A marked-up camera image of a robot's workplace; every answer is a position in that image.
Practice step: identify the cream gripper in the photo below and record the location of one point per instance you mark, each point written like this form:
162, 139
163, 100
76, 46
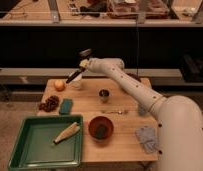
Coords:
85, 64

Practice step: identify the white paper cup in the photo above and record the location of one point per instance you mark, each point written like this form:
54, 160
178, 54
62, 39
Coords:
77, 82

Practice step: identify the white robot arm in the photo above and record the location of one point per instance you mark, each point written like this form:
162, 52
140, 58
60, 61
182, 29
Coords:
180, 120

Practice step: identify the small metal cup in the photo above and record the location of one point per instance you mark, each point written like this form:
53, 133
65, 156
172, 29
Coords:
104, 95

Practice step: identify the orange fruit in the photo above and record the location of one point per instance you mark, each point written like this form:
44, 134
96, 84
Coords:
59, 85

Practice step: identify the teal sponge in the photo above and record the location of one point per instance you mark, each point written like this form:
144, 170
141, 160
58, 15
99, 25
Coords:
66, 106

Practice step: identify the bunch of dark grapes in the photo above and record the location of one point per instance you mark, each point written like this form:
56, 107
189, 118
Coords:
50, 104

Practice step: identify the metal spoon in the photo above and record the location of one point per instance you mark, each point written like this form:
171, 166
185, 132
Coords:
120, 112

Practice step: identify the corn cob toy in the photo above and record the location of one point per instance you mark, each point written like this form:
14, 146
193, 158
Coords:
66, 133

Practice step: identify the red-brown bowl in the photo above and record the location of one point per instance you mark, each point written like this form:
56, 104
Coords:
100, 128

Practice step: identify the wooden cutting board table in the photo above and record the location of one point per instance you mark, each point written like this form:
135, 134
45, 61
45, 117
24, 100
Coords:
123, 145

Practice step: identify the grey cloth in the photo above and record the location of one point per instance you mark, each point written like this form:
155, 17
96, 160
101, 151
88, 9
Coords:
147, 138

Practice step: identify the green plastic tray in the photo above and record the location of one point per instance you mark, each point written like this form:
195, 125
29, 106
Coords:
34, 148

